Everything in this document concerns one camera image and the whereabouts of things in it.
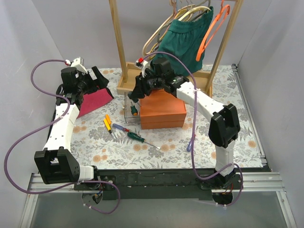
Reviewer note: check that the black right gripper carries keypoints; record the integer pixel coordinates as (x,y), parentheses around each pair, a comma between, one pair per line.
(140,86)

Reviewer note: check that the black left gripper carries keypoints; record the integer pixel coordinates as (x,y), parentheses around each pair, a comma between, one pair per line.
(92,80)

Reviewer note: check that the small green handled screwdriver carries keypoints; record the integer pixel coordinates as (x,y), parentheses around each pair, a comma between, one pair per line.
(134,110)

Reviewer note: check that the orange drawer box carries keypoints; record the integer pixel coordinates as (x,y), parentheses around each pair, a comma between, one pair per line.
(162,110)

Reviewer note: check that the clear acrylic drawer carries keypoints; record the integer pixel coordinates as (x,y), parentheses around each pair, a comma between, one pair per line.
(129,119)

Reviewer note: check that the yellow handled screwdriver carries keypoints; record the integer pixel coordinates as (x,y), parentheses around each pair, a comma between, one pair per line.
(109,128)

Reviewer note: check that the blue red handled screwdriver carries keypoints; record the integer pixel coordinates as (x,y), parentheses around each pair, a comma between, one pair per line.
(120,128)

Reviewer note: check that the large green handled screwdriver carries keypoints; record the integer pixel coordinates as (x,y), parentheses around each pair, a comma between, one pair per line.
(136,137)

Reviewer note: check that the orange handled screwdriver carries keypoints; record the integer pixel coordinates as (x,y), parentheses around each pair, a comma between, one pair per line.
(108,119)

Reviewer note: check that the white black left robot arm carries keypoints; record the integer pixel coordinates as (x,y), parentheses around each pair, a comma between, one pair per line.
(55,162)

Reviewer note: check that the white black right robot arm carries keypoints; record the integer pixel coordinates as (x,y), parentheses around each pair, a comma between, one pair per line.
(223,119)

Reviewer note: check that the wooden clothes rack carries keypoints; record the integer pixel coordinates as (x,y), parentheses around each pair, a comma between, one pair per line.
(205,78)

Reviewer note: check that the pink cloth pouch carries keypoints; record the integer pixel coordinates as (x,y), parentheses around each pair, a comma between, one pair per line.
(95,100)

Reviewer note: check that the floral patterned table mat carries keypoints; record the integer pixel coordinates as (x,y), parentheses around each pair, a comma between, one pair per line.
(92,144)

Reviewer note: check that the teal green shorts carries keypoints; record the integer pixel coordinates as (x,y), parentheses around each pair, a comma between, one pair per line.
(181,43)

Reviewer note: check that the orange clothes hanger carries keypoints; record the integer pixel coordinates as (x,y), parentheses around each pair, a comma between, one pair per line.
(213,28)

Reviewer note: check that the beige clothes hanger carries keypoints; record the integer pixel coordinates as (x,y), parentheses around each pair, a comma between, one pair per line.
(154,41)

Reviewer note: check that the blue red screwdriver right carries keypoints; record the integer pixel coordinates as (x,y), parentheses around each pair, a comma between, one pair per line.
(189,147)

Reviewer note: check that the grey clothes hanger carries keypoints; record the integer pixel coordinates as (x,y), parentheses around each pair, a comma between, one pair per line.
(194,11)

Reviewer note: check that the yellow clothes hanger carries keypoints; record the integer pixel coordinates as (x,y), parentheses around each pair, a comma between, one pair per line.
(161,32)

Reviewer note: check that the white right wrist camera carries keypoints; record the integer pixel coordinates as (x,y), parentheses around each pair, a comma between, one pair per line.
(143,65)

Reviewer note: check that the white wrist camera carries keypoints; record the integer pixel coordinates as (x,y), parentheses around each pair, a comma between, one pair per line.
(143,65)
(77,63)

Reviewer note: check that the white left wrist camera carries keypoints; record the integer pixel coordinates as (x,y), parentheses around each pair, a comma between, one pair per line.
(77,63)

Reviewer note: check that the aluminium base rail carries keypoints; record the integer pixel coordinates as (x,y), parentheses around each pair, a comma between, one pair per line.
(165,199)

